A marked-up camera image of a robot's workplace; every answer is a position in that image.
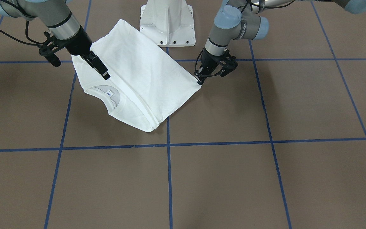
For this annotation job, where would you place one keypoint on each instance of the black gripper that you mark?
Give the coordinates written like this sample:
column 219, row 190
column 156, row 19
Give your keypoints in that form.
column 209, row 63
column 77, row 41

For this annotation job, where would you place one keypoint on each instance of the white long-sleeve printed shirt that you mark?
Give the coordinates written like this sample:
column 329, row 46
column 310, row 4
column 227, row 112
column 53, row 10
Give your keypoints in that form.
column 145, row 86

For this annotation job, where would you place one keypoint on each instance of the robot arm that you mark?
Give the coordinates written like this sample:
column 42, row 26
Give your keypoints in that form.
column 64, row 30
column 235, row 20

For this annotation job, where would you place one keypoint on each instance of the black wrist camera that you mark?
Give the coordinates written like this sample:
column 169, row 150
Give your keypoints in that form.
column 47, row 51
column 227, row 62

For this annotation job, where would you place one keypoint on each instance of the white perforated base plate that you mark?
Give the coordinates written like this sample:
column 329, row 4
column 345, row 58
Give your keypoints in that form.
column 169, row 23

